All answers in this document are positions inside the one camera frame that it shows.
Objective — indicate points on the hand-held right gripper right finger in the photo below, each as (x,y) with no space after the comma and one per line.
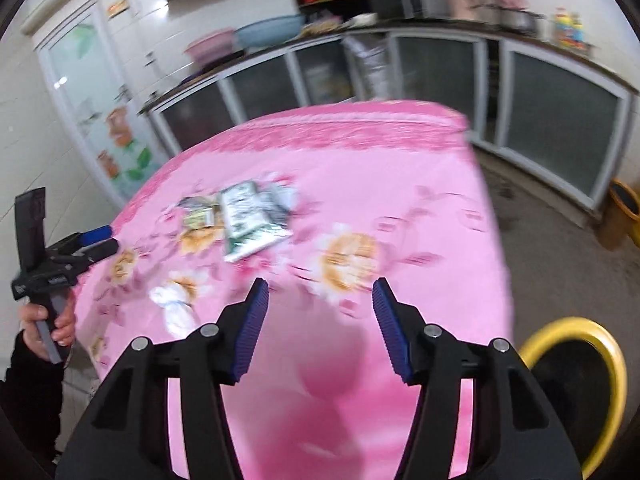
(390,332)

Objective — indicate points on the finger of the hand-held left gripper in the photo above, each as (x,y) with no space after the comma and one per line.
(97,233)
(102,249)

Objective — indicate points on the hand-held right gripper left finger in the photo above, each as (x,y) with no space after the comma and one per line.
(252,332)

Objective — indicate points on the white tissue wad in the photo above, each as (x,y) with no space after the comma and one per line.
(175,305)

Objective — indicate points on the yellowish wrapper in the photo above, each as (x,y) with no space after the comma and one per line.
(200,217)

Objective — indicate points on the small green white packet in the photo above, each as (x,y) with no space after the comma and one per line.
(250,222)

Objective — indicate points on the dark foil wrapper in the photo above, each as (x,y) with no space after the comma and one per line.
(281,199)

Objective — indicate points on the yellow rimmed black bin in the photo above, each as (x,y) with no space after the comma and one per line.
(607,360)

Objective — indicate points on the person's left forearm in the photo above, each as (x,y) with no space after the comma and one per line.
(30,400)

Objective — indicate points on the person's left hand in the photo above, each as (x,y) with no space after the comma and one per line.
(65,327)

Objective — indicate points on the flower painted glass door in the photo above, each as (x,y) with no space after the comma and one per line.
(97,110)

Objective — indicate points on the pink floral tablecloth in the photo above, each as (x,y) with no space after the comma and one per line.
(350,185)

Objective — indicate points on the pink plastic basin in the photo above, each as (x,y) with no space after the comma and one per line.
(210,46)

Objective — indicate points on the brown plastic bucket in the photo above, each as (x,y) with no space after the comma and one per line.
(620,215)

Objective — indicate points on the kitchen counter cabinet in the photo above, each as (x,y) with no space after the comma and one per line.
(550,120)

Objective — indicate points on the blue plastic basket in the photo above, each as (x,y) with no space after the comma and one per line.
(270,27)

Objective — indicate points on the white plastic sack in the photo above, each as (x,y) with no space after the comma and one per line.
(367,65)

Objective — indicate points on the silver microwave oven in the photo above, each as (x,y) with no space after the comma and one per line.
(400,2)

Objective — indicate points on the steel cooking pot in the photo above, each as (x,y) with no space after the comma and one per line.
(517,19)

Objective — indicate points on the yellow dish soap bottle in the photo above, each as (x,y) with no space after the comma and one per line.
(567,27)

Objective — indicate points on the orange wall box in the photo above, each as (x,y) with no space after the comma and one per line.
(120,7)

